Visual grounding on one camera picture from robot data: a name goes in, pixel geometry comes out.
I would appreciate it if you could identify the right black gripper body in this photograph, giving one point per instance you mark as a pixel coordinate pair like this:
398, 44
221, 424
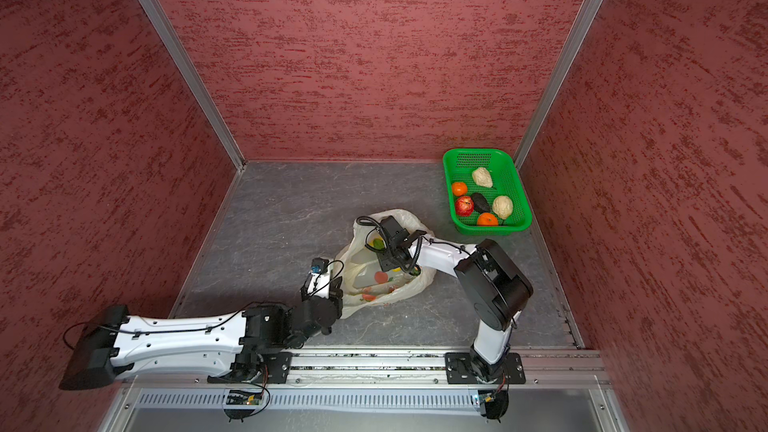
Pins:
389, 260

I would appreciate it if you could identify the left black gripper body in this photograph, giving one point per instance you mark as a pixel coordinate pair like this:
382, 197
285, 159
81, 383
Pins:
337, 296

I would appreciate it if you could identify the printed translucent plastic bag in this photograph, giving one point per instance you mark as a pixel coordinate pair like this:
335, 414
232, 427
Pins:
365, 284

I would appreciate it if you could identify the red apple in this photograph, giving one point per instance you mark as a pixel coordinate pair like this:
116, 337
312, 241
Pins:
464, 206

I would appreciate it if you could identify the large orange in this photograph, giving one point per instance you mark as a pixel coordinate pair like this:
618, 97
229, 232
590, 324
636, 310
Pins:
487, 219

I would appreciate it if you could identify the dark avocado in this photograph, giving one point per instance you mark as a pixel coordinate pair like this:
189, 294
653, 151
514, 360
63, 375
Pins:
481, 204

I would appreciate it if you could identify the green plastic basket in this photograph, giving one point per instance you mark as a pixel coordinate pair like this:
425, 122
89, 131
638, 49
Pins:
458, 165

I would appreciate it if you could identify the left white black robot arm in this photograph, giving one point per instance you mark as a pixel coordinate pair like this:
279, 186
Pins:
250, 344

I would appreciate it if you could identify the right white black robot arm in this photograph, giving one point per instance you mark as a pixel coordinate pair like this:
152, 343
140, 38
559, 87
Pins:
495, 286

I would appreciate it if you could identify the beige bumpy round fruit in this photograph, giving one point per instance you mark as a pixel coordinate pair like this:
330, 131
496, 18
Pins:
502, 207

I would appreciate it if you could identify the small orange tangerine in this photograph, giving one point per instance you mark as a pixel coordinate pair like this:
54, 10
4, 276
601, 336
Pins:
459, 189

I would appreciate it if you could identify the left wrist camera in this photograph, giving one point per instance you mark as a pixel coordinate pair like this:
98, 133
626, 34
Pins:
319, 278

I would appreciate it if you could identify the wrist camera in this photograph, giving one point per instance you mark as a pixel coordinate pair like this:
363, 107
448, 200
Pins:
393, 233
319, 278

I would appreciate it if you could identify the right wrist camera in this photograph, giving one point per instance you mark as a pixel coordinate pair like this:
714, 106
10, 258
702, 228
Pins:
393, 233

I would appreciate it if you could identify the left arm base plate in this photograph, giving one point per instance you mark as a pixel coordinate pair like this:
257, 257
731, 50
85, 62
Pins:
256, 369

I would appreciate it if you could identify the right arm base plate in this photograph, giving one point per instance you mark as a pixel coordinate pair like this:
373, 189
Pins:
469, 368

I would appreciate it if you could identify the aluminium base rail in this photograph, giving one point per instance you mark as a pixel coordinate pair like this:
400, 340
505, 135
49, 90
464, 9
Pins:
404, 367

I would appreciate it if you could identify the right aluminium corner post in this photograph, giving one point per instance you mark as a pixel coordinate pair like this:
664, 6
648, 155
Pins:
578, 32

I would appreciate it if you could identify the aluminium corner post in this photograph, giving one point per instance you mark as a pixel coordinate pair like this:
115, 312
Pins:
183, 62
578, 32

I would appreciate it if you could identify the left aluminium corner post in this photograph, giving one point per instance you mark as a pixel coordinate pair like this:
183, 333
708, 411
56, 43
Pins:
183, 62

